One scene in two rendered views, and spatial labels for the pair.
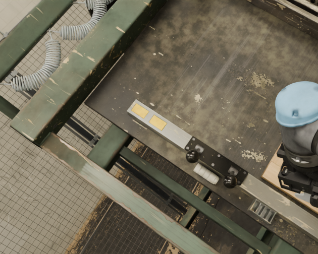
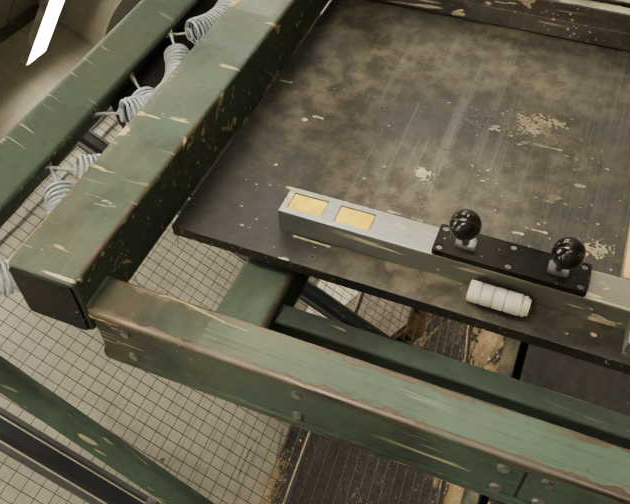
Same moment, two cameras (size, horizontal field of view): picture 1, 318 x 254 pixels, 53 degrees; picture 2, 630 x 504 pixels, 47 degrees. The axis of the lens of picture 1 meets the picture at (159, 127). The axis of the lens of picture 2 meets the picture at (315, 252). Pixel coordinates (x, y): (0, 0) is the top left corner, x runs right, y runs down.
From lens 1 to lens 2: 0.46 m
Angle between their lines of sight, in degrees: 24
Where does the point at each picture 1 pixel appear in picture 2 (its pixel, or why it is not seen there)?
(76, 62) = (149, 129)
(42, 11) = (33, 130)
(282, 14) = (532, 19)
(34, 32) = (17, 170)
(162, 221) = (436, 403)
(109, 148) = (252, 311)
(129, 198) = (339, 371)
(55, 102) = (115, 203)
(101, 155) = not seen: hidden behind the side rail
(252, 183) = (611, 287)
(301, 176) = not seen: outside the picture
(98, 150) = not seen: hidden behind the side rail
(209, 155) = (493, 252)
